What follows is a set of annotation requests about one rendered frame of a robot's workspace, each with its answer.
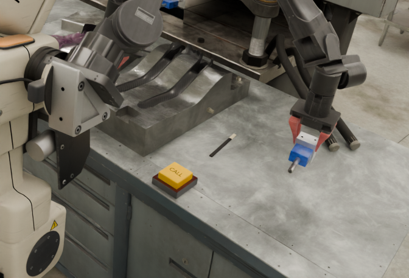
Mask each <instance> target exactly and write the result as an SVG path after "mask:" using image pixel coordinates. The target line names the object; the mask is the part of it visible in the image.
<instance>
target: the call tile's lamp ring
mask: <svg viewBox="0 0 409 278"><path fill-rule="evenodd" d="M158 174H159V173H158ZM158 174H156V175H155V176H153V178H155V179H156V180H158V181H159V182H161V183H163V184H164V185H165V186H167V187H169V188H170V189H172V190H173V191H175V192H176V193H177V192H179V191H180V190H181V189H183V188H185V187H186V186H187V185H189V184H190V183H191V182H193V181H194V180H196V179H197V177H196V176H194V175H192V177H193V178H192V179H191V180H190V181H188V182H187V183H185V184H184V185H183V186H181V187H180V188H179V189H175V188H173V187H172V186H170V185H168V184H167V183H165V182H164V181H162V180H161V179H159V178H157V176H158Z"/></svg>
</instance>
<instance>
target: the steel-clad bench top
mask: <svg viewBox="0 0 409 278"><path fill-rule="evenodd" d="M80 10H83V11H86V12H90V13H93V14H96V15H100V16H104V15H105V12H104V11H103V10H100V9H98V8H95V7H93V6H91V5H89V4H87V3H85V2H82V1H80V0H55V3H54V5H53V7H52V9H51V11H50V13H49V15H48V17H47V20H46V22H45V23H44V26H43V28H42V30H41V33H44V34H46V35H50V34H53V33H56V32H58V31H60V30H61V21H62V19H63V18H65V17H67V16H69V15H71V14H73V13H75V12H78V11H80ZM213 63H214V64H216V65H217V66H220V67H222V68H224V69H227V70H229V71H231V72H233V73H235V74H237V75H239V76H241V77H244V78H246V79H248V80H251V81H250V87H249V91H248V96H247V97H245V98H244V99H242V100H240V101H238V102H237V103H235V104H233V105H231V106H230V107H228V108H227V109H224V110H223V111H221V112H220V113H218V114H216V115H214V116H213V117H211V118H210V119H208V120H206V121H204V122H203V123H201V124H199V125H197V126H196V127H194V128H193V129H191V130H189V131H187V132H185V133H184V134H182V135H181V136H179V137H177V138H175V139H174V140H172V141H170V142H169V143H167V144H165V145H163V146H162V147H160V148H159V149H157V150H155V151H153V152H151V153H150V154H148V155H147V156H144V157H142V156H141V155H139V154H137V153H136V152H134V151H133V150H131V149H129V148H128V147H126V146H125V145H123V144H122V143H120V142H118V141H117V140H115V139H113V138H112V137H110V136H109V135H107V134H105V133H104V132H103V131H100V130H99V129H98V128H96V127H92V128H90V148H92V149H93V150H94V151H96V152H98V153H99V154H100V155H102V156H103V157H105V158H107V159H108V160H109V161H111V162H112V163H114V164H116V165H117V166H119V167H120V168H122V169H123V170H125V171H126V172H128V173H129V174H131V175H132V176H134V177H135V178H137V179H138V180H140V181H141V182H143V183H144V184H146V185H148V186H149V187H151V188H152V189H153V190H155V191H157V192H158V193H160V194H161V195H162V196H164V197H166V198H167V199H168V200H170V201H171V202H173V203H175V204H176V205H178V206H180V207H181V208H182V209H184V210H185V211H187V212H189V213H190V214H191V215H193V216H194V217H196V218H197V219H199V220H200V221H202V222H203V223H205V224H206V225H208V226H210V227H211V228H213V229H214V230H216V231H217V232H219V233H220V234H222V235H223V236H225V237H226V238H228V239H229V240H231V241H232V242H234V243H235V244H237V245H239V246H240V247H241V248H243V249H244V250H246V251H248V252H249V253H250V254H252V255H253V256H255V257H257V258H258V259H259V260H261V261H263V262H264V263H266V264H267V265H269V266H270V267H272V268H273V269H275V270H276V271H278V272H279V273H281V274H282V275H284V276H285V277H287V278H382V276H383V275H384V273H385V271H386V269H387V268H388V266H389V264H390V263H391V261H392V259H393V257H394V256H395V254H396V252H397V250H398V249H399V247H400V245H401V243H402V242H403V240H404V238H405V236H406V235H407V233H408V231H409V148H407V147H404V146H403V145H400V144H398V143H396V142H393V141H391V140H389V139H387V138H385V137H382V136H380V135H378V134H375V133H373V132H372V131H369V130H367V129H365V128H362V127H360V126H358V125H356V124H354V123H351V122H349V121H347V120H344V119H343V121H344V122H345V124H346V125H347V126H348V128H349V129H350V130H351V132H352V133H353V135H354V136H355V137H356V138H357V140H358V141H359V143H360V146H359V148H358V149H356V150H352V149H351V148H350V146H349V145H348V143H347V142H346V141H345V139H344V138H343V137H342V135H341V134H340V132H339V131H338V130H337V128H336V127H335V128H334V130H333V131H332V134H333V136H334V138H335V139H336V141H337V143H338V144H339V146H340V148H339V149H338V150H337V151H333V152H331V151H330V150H329V148H328V146H327V144H326V143H325V141H324V142H323V143H322V144H321V145H320V147H319V149H318V150H317V152H316V155H315V157H314V159H313V161H312V162H311V164H309V163H308V164H307V165H306V167H303V166H301V165H299V164H298V165H297V166H296V168H295V169H294V171H293V173H289V172H288V169H289V167H290V166H291V164H292V163H293V162H292V161H289V160H288V158H289V156H290V152H291V150H292V149H293V147H294V143H293V134H292V131H291V128H290V125H289V122H288V120H289V118H290V117H291V116H292V115H290V110H291V108H292V106H293V105H294V104H295V103H296V101H297V100H298V99H297V98H296V97H293V96H291V95H289V94H287V93H284V92H282V91H280V90H278V89H276V88H273V87H271V86H269V85H266V84H265V83H262V82H260V81H258V80H256V79H253V78H251V77H249V76H247V75H245V74H242V73H240V72H238V71H235V70H233V69H231V68H229V67H227V66H224V65H222V64H220V63H218V62H216V61H213ZM233 134H236V136H235V137H234V138H233V139H232V140H231V141H229V142H228V143H227V144H226V145H225V146H224V147H223V148H222V149H221V150H220V151H219V152H217V153H216V154H215V155H214V156H213V157H210V156H209V155H210V154H211V153H212V152H213V151H214V150H216V149H217V148H218V147H219V146H220V145H222V143H224V141H226V140H227V139H228V138H229V137H230V136H232V135H233ZM174 162H176V163H177V164H179V165H181V166H183V167H184V168H186V169H188V170H189V171H191V172H192V173H193V175H194V176H196V177H197V178H198V181H197V184H196V185H195V186H193V187H192V188H191V189H189V190H188V191H187V192H185V193H184V194H182V195H181V196H180V197H178V198H177V199H175V198H174V197H172V196H171V195H169V194H168V193H166V192H165V191H163V190H161V189H160V188H159V187H157V186H155V185H154V184H152V177H153V176H155V175H156V174H158V173H159V172H160V171H161V170H162V169H164V168H166V167H167V166H169V165H170V164H172V163H174Z"/></svg>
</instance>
